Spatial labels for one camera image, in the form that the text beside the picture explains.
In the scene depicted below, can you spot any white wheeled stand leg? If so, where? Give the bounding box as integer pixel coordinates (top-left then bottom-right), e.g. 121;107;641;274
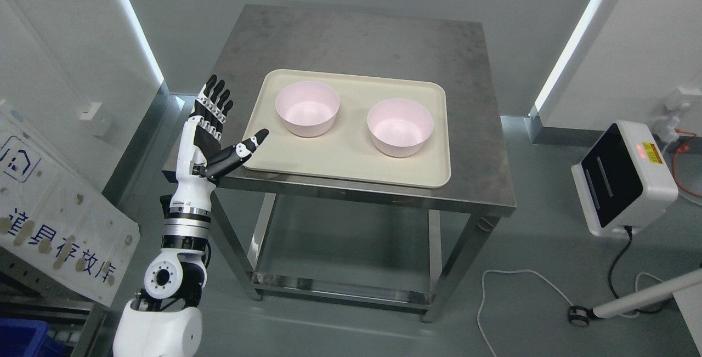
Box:
568;269;701;330

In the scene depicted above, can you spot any white sign board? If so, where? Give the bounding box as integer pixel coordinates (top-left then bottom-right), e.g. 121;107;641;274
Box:
1;100;140;307

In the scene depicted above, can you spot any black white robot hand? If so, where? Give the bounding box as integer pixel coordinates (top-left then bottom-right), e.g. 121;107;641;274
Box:
175;75;270;185

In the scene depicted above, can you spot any white wall socket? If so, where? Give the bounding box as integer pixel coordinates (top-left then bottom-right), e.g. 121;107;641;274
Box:
78;101;103;123

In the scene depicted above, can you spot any white black box device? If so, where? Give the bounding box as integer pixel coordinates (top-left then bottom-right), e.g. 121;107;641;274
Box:
571;120;678;239

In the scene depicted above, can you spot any orange cable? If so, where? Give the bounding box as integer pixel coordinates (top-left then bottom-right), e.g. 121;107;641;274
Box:
671;129;702;199

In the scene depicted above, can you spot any white cable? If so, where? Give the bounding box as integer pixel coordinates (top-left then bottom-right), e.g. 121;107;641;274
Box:
476;269;665;357

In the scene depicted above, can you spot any pink bowl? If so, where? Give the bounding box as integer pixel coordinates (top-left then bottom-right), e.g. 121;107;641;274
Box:
366;99;434;158
274;81;341;138

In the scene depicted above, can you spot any blue crate bottom left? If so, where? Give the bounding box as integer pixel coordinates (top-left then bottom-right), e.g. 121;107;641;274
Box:
1;318;72;356

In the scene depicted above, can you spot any white wall plug adapter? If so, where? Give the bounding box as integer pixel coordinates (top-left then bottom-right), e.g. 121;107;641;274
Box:
657;87;701;144

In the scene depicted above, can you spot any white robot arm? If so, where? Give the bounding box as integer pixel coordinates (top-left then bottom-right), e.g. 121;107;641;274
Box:
112;177;214;356

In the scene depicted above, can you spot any black power cable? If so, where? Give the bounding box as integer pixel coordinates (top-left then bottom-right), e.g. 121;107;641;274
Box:
607;226;674;315

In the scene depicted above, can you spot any cream plastic tray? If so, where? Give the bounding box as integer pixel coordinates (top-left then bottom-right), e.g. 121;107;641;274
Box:
244;69;451;189

